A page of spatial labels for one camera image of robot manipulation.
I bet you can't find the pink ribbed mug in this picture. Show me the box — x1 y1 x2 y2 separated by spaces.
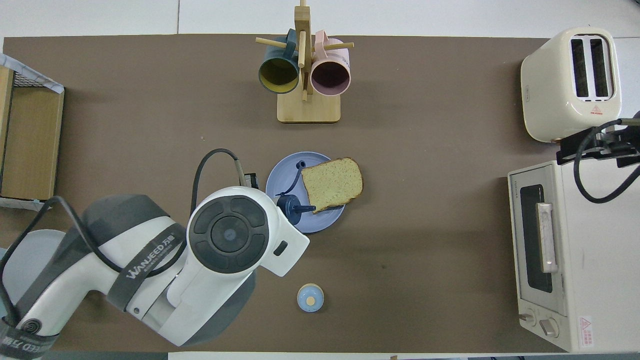
310 30 352 97

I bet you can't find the dark teal mug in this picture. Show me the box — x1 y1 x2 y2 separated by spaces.
258 28 301 95

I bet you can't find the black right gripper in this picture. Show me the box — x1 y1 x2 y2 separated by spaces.
556 125 640 168

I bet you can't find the brown bread slice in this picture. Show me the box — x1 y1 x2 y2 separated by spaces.
301 157 364 215

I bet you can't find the white toaster oven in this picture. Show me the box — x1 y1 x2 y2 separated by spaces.
507 159 640 353

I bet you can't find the wooden mug tree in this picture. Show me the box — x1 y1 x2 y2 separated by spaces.
255 0 355 124

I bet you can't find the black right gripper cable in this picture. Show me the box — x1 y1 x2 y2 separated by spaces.
573 120 640 204

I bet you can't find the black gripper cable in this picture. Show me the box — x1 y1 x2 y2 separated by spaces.
0 148 248 331
573 120 640 204

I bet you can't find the pale grey plate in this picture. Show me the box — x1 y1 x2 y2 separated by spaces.
2 229 66 306

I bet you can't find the blue round plate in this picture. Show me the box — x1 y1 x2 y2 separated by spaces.
265 151 347 234

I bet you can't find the seasoning bottle with blue cap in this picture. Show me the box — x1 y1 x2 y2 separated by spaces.
275 160 317 227

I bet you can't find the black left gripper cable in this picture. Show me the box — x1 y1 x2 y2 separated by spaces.
0 148 248 331

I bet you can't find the small blue call bell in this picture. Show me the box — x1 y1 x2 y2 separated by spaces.
297 283 325 313

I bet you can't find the cream two-slot toaster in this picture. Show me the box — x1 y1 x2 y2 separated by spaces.
520 27 622 144

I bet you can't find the brown table mat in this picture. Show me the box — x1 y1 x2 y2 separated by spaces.
0 34 617 353

